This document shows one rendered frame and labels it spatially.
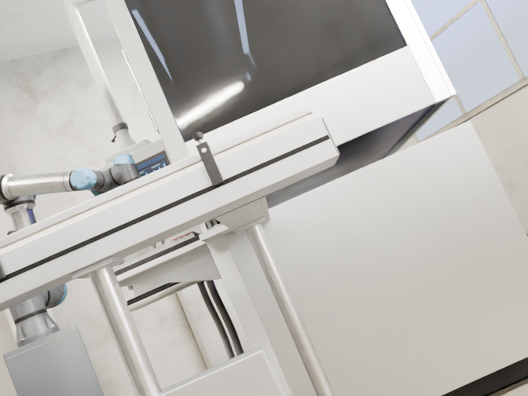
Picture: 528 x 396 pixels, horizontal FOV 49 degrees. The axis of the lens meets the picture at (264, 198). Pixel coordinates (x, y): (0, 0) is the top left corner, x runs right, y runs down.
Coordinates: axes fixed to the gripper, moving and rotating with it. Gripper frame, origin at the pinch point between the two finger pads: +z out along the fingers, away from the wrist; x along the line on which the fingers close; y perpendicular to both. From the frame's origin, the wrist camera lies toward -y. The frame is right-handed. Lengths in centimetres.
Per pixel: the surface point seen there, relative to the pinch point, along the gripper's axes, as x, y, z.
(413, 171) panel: 93, 17, 15
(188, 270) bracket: 7.4, 7.5, 14.1
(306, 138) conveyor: 54, 99, 5
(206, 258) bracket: 15.1, 7.5, 12.6
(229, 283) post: 20.0, 17.4, 24.1
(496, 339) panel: 94, 17, 76
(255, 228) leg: 36, 39, 12
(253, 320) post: 22.6, 17.4, 38.9
